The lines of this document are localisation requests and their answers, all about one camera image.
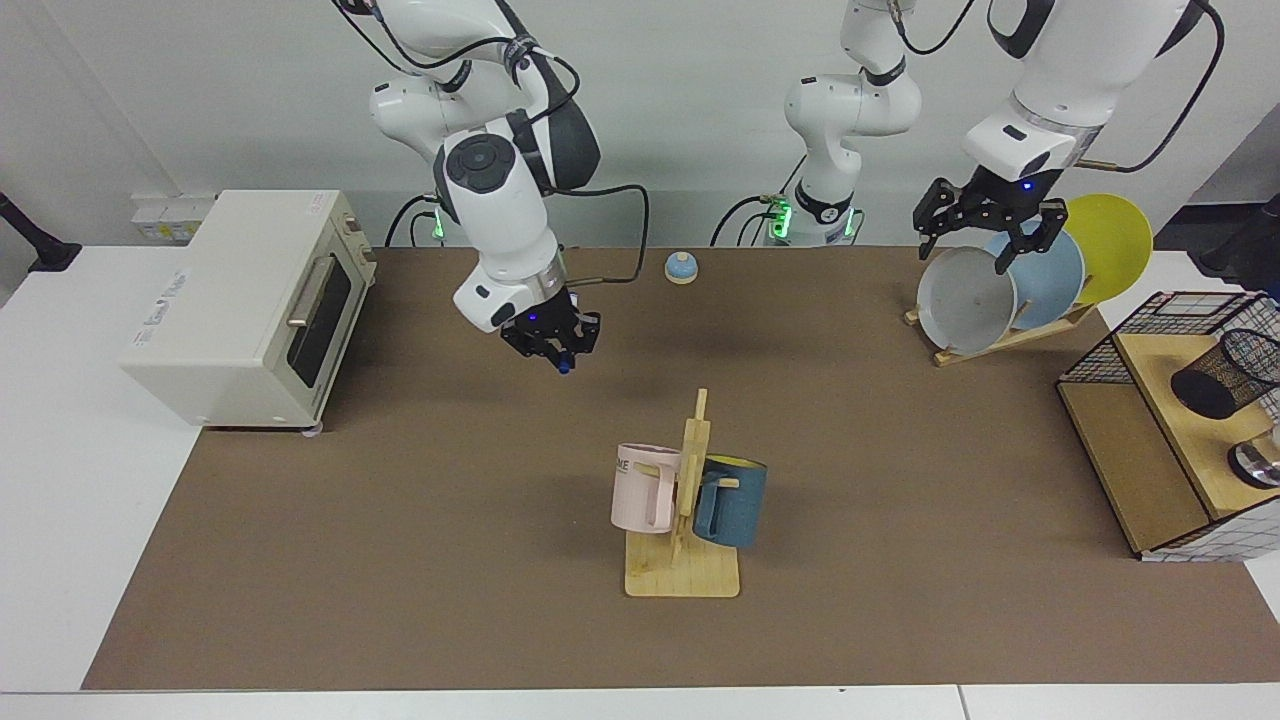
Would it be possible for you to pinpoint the black mesh pen holder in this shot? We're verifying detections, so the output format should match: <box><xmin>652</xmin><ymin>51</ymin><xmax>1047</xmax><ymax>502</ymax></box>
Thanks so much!
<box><xmin>1170</xmin><ymin>328</ymin><xmax>1280</xmax><ymax>421</ymax></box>

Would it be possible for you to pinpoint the light blue plate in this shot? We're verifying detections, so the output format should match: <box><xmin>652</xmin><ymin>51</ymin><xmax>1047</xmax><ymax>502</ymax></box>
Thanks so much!
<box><xmin>985</xmin><ymin>225</ymin><xmax>1086</xmax><ymax>331</ymax></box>

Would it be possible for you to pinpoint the grey plate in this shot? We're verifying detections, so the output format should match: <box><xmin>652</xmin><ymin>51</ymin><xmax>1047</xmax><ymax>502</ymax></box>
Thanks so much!
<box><xmin>917</xmin><ymin>246</ymin><xmax>1019</xmax><ymax>356</ymax></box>

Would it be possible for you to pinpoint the wooden plate rack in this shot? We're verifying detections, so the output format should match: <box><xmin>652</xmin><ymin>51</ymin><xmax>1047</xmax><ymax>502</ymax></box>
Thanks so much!
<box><xmin>905</xmin><ymin>300</ymin><xmax>1098</xmax><ymax>368</ymax></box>

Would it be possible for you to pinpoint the yellow plate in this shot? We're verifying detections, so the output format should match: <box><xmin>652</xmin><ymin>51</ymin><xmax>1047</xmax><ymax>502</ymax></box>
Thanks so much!
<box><xmin>1060</xmin><ymin>193</ymin><xmax>1154</xmax><ymax>306</ymax></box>

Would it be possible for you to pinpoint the pink cup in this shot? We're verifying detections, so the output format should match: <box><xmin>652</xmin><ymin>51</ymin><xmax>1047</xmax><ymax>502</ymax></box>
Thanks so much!
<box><xmin>611</xmin><ymin>443</ymin><xmax>683</xmax><ymax>535</ymax></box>

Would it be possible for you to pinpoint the dark blue cup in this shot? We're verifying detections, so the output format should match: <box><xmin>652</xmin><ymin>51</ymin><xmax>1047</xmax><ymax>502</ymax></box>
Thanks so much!
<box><xmin>692</xmin><ymin>455</ymin><xmax>769</xmax><ymax>549</ymax></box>

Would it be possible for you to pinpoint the black equipment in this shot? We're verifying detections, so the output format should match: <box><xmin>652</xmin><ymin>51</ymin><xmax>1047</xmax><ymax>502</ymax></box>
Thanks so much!
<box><xmin>1188</xmin><ymin>195</ymin><xmax>1280</xmax><ymax>301</ymax></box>

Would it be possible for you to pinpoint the brown table cloth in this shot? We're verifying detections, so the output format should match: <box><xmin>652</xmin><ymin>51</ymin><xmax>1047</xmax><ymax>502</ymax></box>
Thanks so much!
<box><xmin>82</xmin><ymin>247</ymin><xmax>1280</xmax><ymax>691</ymax></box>

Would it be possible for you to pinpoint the wooden cup stand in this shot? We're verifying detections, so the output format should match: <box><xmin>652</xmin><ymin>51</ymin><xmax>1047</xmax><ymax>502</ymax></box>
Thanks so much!
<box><xmin>625</xmin><ymin>388</ymin><xmax>742</xmax><ymax>599</ymax></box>

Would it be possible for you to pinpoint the silver round lid knob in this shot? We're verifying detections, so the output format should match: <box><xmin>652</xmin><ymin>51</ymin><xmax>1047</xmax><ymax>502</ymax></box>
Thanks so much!
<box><xmin>1227</xmin><ymin>425</ymin><xmax>1280</xmax><ymax>490</ymax></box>

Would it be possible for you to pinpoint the pale toaster oven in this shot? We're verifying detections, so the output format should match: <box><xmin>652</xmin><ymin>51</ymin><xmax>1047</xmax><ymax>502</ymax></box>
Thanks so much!
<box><xmin>118</xmin><ymin>190</ymin><xmax>379</xmax><ymax>436</ymax></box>

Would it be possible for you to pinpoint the black clamp stand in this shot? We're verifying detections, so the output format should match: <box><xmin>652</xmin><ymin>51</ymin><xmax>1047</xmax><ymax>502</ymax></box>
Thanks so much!
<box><xmin>0</xmin><ymin>190</ymin><xmax>83</xmax><ymax>273</ymax></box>

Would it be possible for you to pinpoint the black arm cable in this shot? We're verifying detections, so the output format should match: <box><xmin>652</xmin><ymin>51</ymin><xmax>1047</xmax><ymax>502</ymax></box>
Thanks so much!
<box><xmin>895</xmin><ymin>0</ymin><xmax>1226</xmax><ymax>173</ymax></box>
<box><xmin>335</xmin><ymin>0</ymin><xmax>651</xmax><ymax>287</ymax></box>

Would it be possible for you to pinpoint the black base cable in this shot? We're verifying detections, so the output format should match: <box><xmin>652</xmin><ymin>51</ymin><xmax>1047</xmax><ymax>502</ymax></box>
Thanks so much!
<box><xmin>385</xmin><ymin>195</ymin><xmax>441</xmax><ymax>248</ymax></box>
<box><xmin>711</xmin><ymin>155</ymin><xmax>809</xmax><ymax>248</ymax></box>

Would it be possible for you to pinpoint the wire basket with wooden floor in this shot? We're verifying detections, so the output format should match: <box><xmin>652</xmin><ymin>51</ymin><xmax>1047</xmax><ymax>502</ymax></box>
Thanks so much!
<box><xmin>1057</xmin><ymin>291</ymin><xmax>1280</xmax><ymax>563</ymax></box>

